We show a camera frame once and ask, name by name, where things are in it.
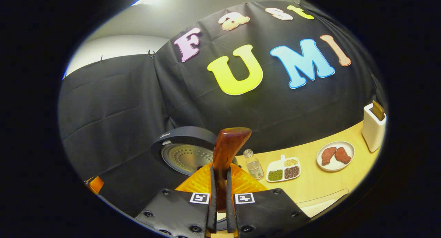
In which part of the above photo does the red meat piece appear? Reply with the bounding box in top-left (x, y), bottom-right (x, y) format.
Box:
top-left (335, 147), bottom-right (352, 164)
top-left (321, 147), bottom-right (337, 166)

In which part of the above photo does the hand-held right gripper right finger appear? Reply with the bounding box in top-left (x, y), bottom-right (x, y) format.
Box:
top-left (226, 161), bottom-right (310, 238)

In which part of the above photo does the black backdrop cloth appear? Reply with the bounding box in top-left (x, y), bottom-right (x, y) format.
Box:
top-left (58, 0), bottom-right (386, 218)

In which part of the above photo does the dark grey rice cooker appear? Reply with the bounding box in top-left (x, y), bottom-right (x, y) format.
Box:
top-left (151, 126), bottom-right (239, 231)

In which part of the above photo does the white toaster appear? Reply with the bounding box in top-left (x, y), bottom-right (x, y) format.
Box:
top-left (362, 104), bottom-right (387, 153)

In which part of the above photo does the white divided bean dish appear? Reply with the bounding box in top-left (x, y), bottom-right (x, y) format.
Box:
top-left (266, 155), bottom-right (301, 183)

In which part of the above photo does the brown toast slice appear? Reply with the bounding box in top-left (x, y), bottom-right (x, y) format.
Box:
top-left (372, 100), bottom-right (386, 121)

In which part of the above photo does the white round plate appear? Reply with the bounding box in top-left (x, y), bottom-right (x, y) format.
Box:
top-left (316, 141), bottom-right (355, 172)

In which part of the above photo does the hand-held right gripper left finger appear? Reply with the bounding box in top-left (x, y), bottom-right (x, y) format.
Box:
top-left (135, 161), bottom-right (218, 238)

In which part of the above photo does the brown wooden spoon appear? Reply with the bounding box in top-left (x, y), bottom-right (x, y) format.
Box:
top-left (212, 127), bottom-right (252, 213)

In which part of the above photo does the small clear glass bottle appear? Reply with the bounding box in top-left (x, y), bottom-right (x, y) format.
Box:
top-left (243, 149), bottom-right (265, 180)

